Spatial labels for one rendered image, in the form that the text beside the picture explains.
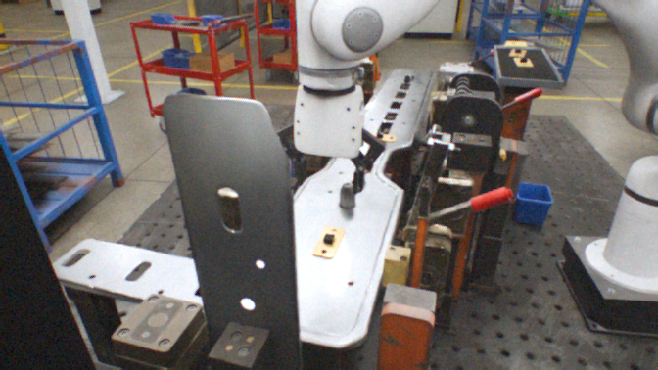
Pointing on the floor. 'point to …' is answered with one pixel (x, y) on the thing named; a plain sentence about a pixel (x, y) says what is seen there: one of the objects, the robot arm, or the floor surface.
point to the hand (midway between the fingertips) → (329, 180)
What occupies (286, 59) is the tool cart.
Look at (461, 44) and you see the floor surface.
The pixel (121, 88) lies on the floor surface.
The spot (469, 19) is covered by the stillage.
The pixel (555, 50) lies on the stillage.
